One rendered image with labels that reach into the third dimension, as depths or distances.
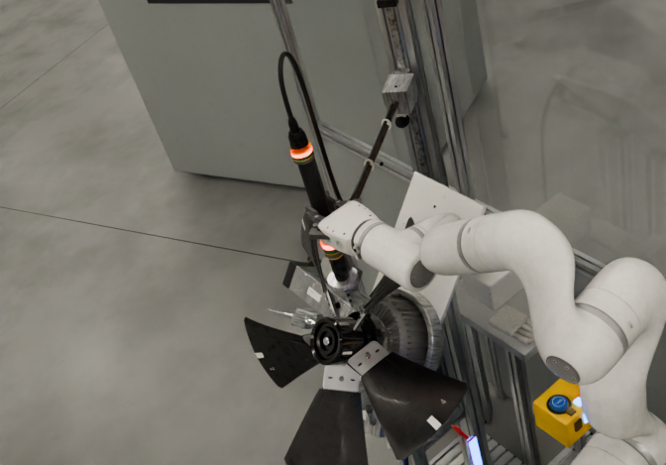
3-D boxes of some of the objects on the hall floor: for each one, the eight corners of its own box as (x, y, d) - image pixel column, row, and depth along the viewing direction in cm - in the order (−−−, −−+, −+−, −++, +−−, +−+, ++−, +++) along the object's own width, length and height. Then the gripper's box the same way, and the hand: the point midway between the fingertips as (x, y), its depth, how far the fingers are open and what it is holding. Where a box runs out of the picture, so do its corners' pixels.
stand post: (483, 492, 299) (428, 257, 229) (500, 508, 292) (451, 271, 223) (474, 500, 297) (416, 266, 227) (492, 516, 290) (438, 280, 221)
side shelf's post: (532, 461, 303) (506, 301, 253) (541, 468, 300) (516, 307, 250) (525, 469, 302) (498, 309, 251) (533, 475, 299) (507, 315, 249)
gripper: (398, 202, 162) (342, 171, 175) (333, 248, 156) (278, 212, 169) (405, 231, 167) (350, 198, 180) (342, 277, 161) (289, 240, 174)
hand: (321, 208), depth 173 cm, fingers closed on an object, 4 cm apart
